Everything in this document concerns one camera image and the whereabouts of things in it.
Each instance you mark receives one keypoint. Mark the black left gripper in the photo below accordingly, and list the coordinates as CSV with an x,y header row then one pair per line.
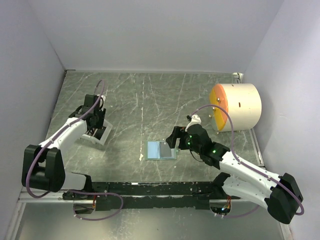
x,y
102,113

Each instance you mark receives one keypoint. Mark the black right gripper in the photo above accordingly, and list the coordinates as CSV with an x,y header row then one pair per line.
x,y
178,132

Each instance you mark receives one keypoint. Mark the black credit card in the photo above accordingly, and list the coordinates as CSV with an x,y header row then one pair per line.
x,y
165,152

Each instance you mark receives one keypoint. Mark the green card holder wallet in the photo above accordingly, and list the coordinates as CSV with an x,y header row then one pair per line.
x,y
152,151

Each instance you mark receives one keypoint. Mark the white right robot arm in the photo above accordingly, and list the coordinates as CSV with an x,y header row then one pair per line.
x,y
278,194

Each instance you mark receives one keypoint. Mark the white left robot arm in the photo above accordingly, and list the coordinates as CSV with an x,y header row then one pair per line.
x,y
43,164

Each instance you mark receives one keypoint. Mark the black cards in tray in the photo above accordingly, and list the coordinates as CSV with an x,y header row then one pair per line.
x,y
97,132

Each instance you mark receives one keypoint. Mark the white card tray box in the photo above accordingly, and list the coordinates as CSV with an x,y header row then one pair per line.
x,y
102,141

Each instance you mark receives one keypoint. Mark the white cylinder with orange lid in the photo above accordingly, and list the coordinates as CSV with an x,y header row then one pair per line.
x,y
241,101

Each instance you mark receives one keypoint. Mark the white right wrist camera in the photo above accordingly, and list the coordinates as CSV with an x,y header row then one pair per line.
x,y
195,119

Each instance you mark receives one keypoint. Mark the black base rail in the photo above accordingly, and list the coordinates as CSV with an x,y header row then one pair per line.
x,y
149,195

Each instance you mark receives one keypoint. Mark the aluminium frame profile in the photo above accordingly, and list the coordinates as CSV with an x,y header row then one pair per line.
x,y
53,197

